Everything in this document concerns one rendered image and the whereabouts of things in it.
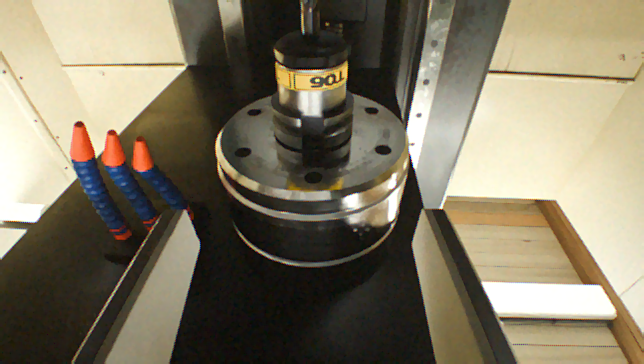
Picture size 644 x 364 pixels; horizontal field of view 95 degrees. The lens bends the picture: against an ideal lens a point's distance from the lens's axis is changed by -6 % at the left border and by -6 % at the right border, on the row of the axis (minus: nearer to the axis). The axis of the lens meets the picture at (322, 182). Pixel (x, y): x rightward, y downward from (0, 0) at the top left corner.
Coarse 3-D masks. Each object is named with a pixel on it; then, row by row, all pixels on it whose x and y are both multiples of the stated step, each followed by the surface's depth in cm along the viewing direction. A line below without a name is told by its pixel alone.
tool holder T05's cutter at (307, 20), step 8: (304, 0) 19; (312, 0) 19; (304, 8) 19; (312, 8) 19; (304, 16) 20; (312, 16) 19; (304, 24) 20; (312, 24) 20; (304, 32) 20; (312, 32) 20
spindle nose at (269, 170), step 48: (240, 144) 24; (384, 144) 24; (240, 192) 22; (288, 192) 20; (336, 192) 20; (384, 192) 22; (240, 240) 28; (288, 240) 23; (336, 240) 23; (384, 240) 27; (288, 288) 27; (336, 288) 27
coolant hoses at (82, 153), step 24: (72, 144) 22; (120, 144) 24; (144, 144) 24; (96, 168) 25; (120, 168) 25; (144, 168) 26; (96, 192) 26; (168, 192) 29; (120, 216) 30; (144, 216) 30; (192, 216) 32; (120, 240) 31; (144, 240) 31
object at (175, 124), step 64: (128, 128) 49; (192, 128) 49; (64, 192) 38; (192, 192) 38; (64, 256) 30; (0, 320) 25; (64, 320) 26; (192, 320) 26; (256, 320) 26; (320, 320) 26; (384, 320) 26
